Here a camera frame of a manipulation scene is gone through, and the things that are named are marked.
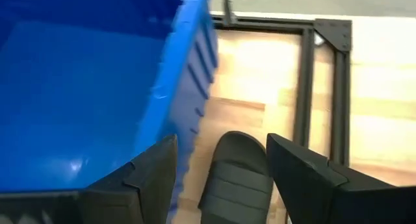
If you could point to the black slide sandal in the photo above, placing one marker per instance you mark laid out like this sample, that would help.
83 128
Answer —
237 172

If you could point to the blue plastic bin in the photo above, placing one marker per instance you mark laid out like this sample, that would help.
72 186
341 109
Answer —
81 87

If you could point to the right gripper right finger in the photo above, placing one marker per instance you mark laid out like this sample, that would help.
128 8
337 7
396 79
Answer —
308 191

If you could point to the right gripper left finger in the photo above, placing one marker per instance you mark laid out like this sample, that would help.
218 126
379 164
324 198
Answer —
146 191

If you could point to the black aluminium table frame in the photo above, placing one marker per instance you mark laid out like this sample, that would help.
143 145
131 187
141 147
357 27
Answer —
305 87

